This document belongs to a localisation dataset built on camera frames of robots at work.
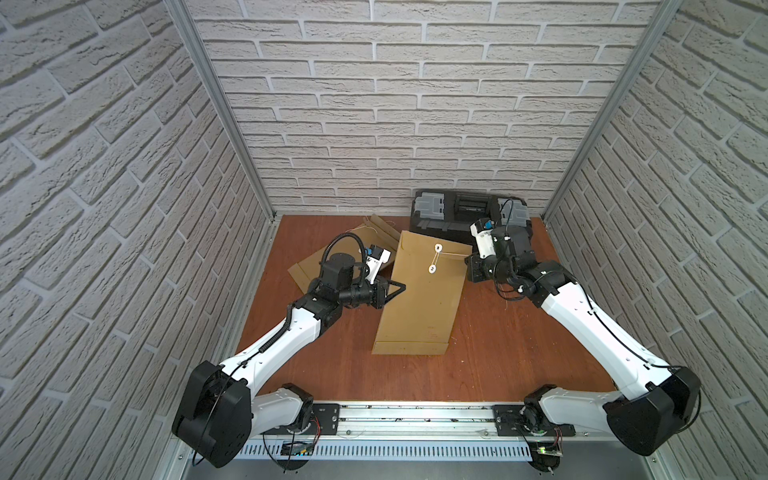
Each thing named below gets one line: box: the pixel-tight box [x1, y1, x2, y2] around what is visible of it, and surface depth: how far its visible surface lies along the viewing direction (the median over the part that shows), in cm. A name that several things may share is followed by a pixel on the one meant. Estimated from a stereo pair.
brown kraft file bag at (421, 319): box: [372, 231, 473, 355], surface depth 77 cm
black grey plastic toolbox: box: [402, 190, 531, 242], surface depth 99 cm
